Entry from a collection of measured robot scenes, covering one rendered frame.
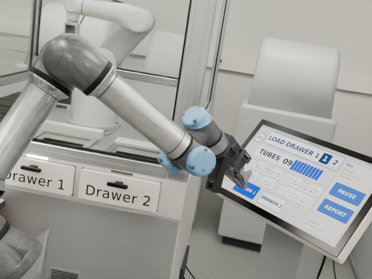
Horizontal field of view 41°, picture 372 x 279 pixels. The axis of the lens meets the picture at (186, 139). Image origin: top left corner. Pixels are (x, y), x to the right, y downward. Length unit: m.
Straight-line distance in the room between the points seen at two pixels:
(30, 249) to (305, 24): 4.00
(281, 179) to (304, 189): 0.09
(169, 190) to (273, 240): 0.40
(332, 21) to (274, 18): 0.53
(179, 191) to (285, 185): 0.40
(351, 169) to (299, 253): 0.31
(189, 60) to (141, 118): 0.54
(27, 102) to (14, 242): 0.33
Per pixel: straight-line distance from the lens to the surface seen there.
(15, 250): 1.16
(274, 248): 1.67
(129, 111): 1.16
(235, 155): 1.49
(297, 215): 1.49
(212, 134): 1.38
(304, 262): 1.64
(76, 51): 1.14
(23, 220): 1.97
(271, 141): 1.68
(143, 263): 1.89
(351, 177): 1.50
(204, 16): 1.65
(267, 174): 1.61
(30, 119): 1.25
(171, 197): 1.77
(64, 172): 1.82
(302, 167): 1.57
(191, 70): 1.66
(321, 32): 4.84
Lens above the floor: 1.52
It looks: 14 degrees down
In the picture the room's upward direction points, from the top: 9 degrees clockwise
